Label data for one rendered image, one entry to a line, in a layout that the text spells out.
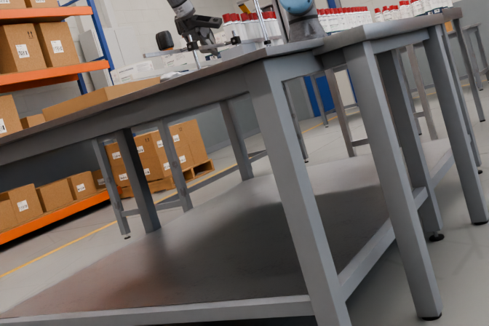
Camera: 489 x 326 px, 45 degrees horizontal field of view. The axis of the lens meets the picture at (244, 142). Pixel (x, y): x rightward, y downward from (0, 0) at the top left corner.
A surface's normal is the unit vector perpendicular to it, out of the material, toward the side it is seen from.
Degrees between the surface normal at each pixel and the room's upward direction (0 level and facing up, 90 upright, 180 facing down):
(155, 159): 90
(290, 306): 90
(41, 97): 90
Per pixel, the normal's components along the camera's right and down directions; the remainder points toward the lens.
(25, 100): 0.81, -0.20
